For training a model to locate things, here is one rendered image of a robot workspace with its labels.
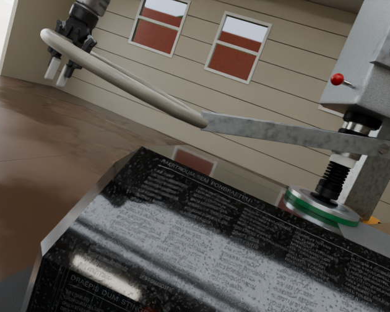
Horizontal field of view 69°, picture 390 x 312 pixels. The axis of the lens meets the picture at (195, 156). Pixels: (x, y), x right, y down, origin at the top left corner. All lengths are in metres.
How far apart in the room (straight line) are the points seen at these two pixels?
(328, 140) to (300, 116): 6.10
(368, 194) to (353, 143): 0.82
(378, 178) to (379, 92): 0.90
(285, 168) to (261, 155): 0.64
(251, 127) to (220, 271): 0.37
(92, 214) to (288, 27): 6.91
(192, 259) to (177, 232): 0.07
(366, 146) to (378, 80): 0.18
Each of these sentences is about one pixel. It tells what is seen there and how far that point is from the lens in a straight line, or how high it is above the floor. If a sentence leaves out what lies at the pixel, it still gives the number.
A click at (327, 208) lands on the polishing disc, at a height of 0.90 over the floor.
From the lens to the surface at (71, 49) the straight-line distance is 0.65.
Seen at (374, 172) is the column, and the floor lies 1.03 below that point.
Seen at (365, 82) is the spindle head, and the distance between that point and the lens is 0.84.
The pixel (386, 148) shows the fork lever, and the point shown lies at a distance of 0.93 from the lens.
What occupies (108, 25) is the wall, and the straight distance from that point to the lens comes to 8.79.
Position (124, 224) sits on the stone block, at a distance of 0.69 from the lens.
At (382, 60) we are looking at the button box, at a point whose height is 1.29.
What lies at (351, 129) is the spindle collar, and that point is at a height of 1.12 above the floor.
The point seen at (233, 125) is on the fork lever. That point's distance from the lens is 0.77.
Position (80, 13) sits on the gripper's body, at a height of 1.15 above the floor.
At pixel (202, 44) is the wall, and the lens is 7.51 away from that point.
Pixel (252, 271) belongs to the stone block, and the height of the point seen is 0.75.
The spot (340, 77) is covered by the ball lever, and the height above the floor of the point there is 1.22.
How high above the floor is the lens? 1.04
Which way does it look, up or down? 10 degrees down
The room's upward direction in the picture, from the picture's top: 21 degrees clockwise
